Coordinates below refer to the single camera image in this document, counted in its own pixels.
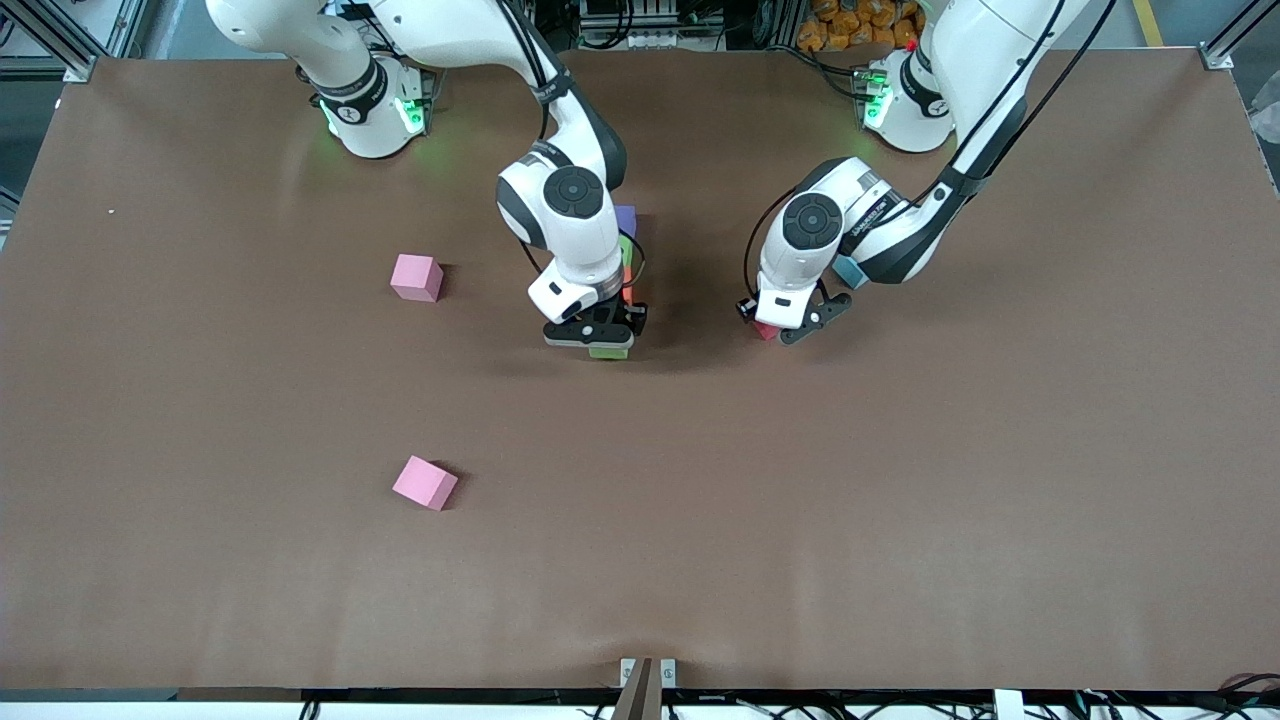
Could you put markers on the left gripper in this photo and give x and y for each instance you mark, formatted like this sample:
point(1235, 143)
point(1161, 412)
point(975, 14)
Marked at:
point(746, 309)

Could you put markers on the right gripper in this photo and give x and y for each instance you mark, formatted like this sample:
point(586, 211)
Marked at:
point(634, 312)

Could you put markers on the red foam cube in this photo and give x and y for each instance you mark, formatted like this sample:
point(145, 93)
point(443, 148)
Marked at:
point(765, 331)

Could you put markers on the orange foam cube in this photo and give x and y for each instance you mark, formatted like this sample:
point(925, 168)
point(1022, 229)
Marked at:
point(628, 285)

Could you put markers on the green foam cube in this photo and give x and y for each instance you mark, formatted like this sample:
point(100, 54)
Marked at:
point(626, 252)
point(608, 352)

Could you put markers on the purple foam cube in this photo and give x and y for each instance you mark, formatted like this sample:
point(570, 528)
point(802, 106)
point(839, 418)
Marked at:
point(627, 220)

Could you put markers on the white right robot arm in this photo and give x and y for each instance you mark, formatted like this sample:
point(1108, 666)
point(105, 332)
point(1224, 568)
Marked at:
point(572, 192)

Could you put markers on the light blue foam cube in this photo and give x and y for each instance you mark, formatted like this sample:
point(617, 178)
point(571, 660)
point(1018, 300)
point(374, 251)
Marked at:
point(848, 272)

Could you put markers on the pink foam cube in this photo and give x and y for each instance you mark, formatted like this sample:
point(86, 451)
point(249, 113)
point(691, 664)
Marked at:
point(416, 278)
point(424, 483)

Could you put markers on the black equipment rack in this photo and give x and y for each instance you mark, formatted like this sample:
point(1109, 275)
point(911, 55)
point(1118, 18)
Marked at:
point(650, 25)

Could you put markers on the bag of orange items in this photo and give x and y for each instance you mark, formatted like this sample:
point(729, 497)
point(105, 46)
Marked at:
point(850, 25)

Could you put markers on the metal table clamp bracket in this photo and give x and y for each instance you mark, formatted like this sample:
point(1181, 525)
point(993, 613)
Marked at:
point(640, 685)

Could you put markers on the small white bracket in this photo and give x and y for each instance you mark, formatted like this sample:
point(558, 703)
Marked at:
point(1008, 705)

